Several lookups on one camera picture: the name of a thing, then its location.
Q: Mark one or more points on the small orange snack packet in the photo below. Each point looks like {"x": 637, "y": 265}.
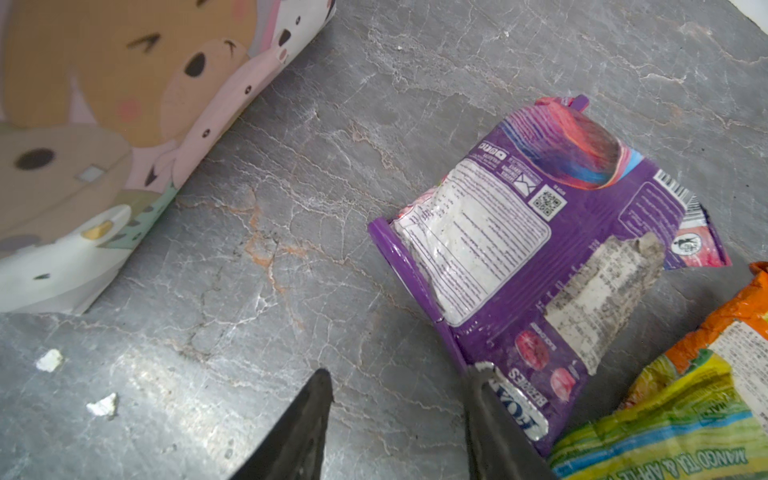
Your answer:
{"x": 737, "y": 332}

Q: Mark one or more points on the green Fox's spring tea bag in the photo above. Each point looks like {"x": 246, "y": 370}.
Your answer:
{"x": 698, "y": 427}

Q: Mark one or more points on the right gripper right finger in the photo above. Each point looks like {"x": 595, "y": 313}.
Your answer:
{"x": 497, "y": 448}

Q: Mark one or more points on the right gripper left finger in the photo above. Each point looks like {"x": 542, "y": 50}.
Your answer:
{"x": 295, "y": 446}

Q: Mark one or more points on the purple Fox's berries candy bag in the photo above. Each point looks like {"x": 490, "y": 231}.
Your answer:
{"x": 531, "y": 254}

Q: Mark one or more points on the white paper crumb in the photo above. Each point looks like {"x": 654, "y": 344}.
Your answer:
{"x": 50, "y": 361}
{"x": 105, "y": 407}

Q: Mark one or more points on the white paper gift bag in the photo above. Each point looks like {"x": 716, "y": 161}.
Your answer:
{"x": 107, "y": 107}

